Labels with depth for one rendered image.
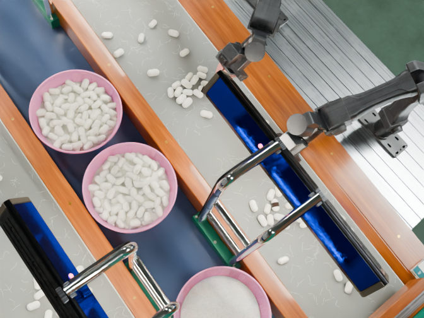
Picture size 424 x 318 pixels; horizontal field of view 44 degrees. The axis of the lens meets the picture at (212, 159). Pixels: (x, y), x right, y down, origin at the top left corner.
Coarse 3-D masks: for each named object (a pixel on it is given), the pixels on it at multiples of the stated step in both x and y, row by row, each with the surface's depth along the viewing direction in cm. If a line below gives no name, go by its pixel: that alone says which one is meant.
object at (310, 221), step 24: (216, 72) 125; (216, 96) 127; (240, 96) 124; (240, 120) 125; (264, 120) 127; (264, 144) 122; (264, 168) 124; (288, 168) 120; (288, 192) 122; (312, 216) 120; (336, 216) 117; (336, 240) 118; (360, 240) 121; (336, 264) 121; (360, 264) 116; (360, 288) 118
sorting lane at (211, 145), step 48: (96, 0) 169; (144, 0) 172; (144, 48) 166; (192, 48) 168; (144, 96) 161; (192, 96) 163; (192, 144) 158; (240, 144) 160; (240, 192) 155; (288, 240) 152; (288, 288) 148; (336, 288) 150; (384, 288) 152
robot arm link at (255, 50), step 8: (248, 24) 148; (280, 24) 146; (256, 32) 143; (264, 32) 146; (272, 32) 149; (248, 40) 145; (256, 40) 140; (264, 40) 140; (248, 48) 141; (256, 48) 141; (264, 48) 141; (248, 56) 142; (256, 56) 142
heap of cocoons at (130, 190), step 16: (112, 160) 152; (128, 160) 154; (144, 160) 154; (96, 176) 150; (112, 176) 151; (128, 176) 152; (144, 176) 154; (160, 176) 155; (96, 192) 149; (112, 192) 149; (128, 192) 151; (144, 192) 151; (160, 192) 151; (96, 208) 148; (112, 208) 148; (128, 208) 148; (144, 208) 149; (160, 208) 150; (112, 224) 147; (128, 224) 149; (144, 224) 149
